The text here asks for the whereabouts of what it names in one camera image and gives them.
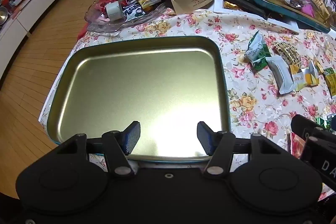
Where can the floral tablecloth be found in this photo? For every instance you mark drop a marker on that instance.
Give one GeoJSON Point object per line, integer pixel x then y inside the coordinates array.
{"type": "Point", "coordinates": [249, 113]}

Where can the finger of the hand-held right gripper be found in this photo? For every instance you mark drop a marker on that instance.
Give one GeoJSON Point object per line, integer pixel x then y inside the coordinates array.
{"type": "Point", "coordinates": [300, 123]}

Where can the gold tin tray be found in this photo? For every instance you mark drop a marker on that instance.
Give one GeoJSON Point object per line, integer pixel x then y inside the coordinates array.
{"type": "Point", "coordinates": [144, 82]}

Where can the yellow and silver snack packet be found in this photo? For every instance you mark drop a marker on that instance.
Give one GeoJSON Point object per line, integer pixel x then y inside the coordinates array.
{"type": "Point", "coordinates": [305, 78]}

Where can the green and white snack packet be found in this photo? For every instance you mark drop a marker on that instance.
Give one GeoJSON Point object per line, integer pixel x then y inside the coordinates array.
{"type": "Point", "coordinates": [256, 52]}

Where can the leopard print snack packet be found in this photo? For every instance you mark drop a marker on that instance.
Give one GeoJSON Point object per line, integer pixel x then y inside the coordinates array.
{"type": "Point", "coordinates": [288, 53]}

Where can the white cabinet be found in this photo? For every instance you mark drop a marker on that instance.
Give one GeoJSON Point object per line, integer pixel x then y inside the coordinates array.
{"type": "Point", "coordinates": [26, 14]}

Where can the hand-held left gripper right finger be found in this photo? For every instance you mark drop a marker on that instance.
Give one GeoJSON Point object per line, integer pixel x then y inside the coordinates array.
{"type": "Point", "coordinates": [204, 138]}

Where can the green foil candy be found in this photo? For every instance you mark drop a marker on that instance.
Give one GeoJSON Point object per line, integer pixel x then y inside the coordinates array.
{"type": "Point", "coordinates": [321, 121]}

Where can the white tape roll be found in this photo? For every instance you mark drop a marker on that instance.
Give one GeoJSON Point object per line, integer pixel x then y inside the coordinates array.
{"type": "Point", "coordinates": [114, 10]}

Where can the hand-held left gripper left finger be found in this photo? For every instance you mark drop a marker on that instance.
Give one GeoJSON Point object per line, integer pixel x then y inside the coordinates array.
{"type": "Point", "coordinates": [132, 137]}

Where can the teal tin tray with snacks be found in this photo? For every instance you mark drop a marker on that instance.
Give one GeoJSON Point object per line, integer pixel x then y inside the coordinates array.
{"type": "Point", "coordinates": [288, 12]}

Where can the metal bowl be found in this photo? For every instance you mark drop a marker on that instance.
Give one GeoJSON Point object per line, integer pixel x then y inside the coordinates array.
{"type": "Point", "coordinates": [4, 15]}

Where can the white board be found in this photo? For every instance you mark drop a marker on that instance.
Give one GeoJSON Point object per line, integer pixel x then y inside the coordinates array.
{"type": "Point", "coordinates": [278, 23]}

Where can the green and yellow snack packet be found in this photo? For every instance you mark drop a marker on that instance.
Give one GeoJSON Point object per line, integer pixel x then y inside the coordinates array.
{"type": "Point", "coordinates": [330, 79]}

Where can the black chocolate insert tray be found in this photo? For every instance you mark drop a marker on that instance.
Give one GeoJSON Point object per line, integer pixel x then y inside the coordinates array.
{"type": "Point", "coordinates": [246, 5]}

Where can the pink snack packet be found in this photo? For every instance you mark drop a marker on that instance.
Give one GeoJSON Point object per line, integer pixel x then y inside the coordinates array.
{"type": "Point", "coordinates": [305, 7]}

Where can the clear glass dish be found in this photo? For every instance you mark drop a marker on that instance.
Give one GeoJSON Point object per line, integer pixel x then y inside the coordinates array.
{"type": "Point", "coordinates": [110, 26]}

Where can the red snack packet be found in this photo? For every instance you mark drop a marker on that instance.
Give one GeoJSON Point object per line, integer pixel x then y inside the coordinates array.
{"type": "Point", "coordinates": [296, 144]}

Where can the small gold candy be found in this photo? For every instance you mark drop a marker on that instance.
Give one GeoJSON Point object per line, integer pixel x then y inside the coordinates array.
{"type": "Point", "coordinates": [319, 66]}

